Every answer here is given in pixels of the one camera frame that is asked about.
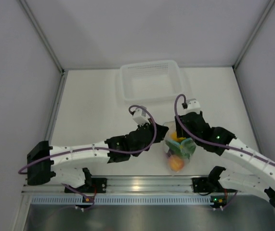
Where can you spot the purple fake onion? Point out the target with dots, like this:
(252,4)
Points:
(169,153)

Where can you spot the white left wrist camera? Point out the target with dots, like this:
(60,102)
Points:
(139,116)

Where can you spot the fake orange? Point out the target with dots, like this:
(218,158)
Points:
(175,163)

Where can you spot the green fake bell pepper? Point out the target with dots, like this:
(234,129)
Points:
(184,150)

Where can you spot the aluminium mounting rail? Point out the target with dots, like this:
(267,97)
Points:
(127,184)

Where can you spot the slotted white cable duct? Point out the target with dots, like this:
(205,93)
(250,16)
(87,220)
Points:
(126,200)

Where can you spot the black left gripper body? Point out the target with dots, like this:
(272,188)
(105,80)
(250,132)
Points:
(151,127)

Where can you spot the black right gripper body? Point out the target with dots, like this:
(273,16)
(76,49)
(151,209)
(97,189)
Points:
(186,131)

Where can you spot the white plastic basket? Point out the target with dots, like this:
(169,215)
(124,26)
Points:
(150,82)

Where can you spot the black right base bracket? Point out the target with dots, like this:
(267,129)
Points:
(206,185)

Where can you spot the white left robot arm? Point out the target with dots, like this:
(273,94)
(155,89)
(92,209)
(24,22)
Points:
(70,165)

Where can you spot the black base bracket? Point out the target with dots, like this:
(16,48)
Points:
(206,185)
(94,185)

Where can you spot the clear zip top bag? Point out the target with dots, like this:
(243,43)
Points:
(172,128)

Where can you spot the black left base bracket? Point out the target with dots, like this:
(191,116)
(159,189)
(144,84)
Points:
(94,185)

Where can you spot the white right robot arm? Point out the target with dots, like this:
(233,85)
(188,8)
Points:
(261,178)

